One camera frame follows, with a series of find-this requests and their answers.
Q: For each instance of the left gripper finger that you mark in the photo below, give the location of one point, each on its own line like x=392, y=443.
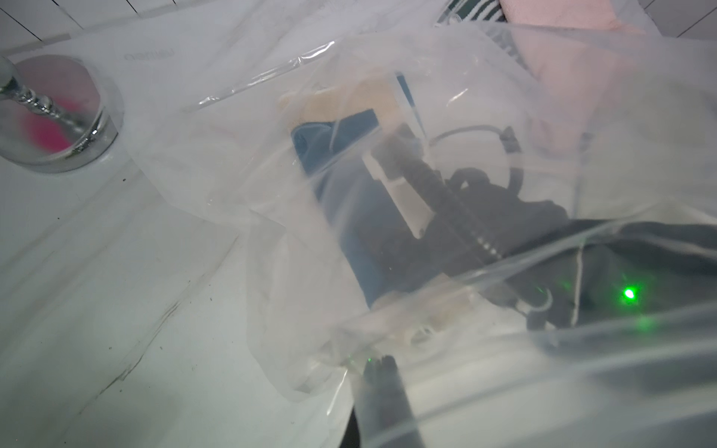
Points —
x=381, y=415

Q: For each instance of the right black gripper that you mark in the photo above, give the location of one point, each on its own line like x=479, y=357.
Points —
x=642, y=268

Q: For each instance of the clear plastic vacuum bag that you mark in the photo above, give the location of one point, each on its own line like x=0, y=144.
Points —
x=185, y=289

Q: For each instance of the pink towel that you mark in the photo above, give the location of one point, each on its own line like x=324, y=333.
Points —
x=575, y=75

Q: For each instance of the blue and cream towel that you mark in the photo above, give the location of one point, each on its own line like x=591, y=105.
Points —
x=338, y=136

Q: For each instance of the green striped Doraemon towel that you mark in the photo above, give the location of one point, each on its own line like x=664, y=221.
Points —
x=457, y=11

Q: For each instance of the chrome cup holder stand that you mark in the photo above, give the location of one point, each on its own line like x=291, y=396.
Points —
x=57, y=113

